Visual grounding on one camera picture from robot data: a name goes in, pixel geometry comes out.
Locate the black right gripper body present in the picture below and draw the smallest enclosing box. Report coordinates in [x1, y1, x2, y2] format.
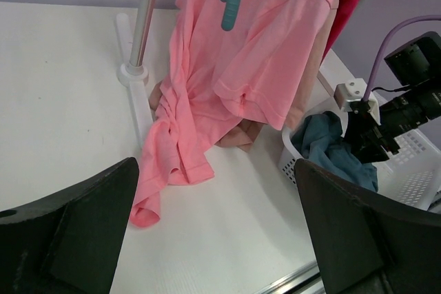
[380, 90, 440, 136]

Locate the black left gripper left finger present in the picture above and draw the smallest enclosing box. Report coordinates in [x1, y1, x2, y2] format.
[1, 157, 139, 293]

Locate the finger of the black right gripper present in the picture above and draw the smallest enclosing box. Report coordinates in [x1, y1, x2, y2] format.
[343, 112, 389, 164]
[376, 125, 400, 155]

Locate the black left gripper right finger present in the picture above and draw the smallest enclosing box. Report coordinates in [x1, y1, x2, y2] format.
[294, 159, 440, 293]

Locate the blue-grey t shirt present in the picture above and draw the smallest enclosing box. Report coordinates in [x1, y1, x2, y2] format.
[291, 111, 378, 192]

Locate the light pink t shirt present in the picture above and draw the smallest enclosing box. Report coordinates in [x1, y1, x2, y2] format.
[129, 0, 339, 229]

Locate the beige pink t shirt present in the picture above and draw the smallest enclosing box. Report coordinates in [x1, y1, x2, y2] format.
[148, 0, 345, 153]

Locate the white perforated plastic basket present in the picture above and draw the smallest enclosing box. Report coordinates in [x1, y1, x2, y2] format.
[278, 97, 440, 211]

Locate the metal clothes rack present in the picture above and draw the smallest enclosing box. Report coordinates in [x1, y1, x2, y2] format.
[116, 0, 155, 147]

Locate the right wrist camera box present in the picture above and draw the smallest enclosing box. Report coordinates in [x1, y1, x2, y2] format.
[334, 78, 381, 125]

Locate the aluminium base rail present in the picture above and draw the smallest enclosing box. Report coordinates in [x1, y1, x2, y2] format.
[258, 262, 325, 294]

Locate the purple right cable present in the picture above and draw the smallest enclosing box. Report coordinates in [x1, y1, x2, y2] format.
[363, 14, 441, 101]

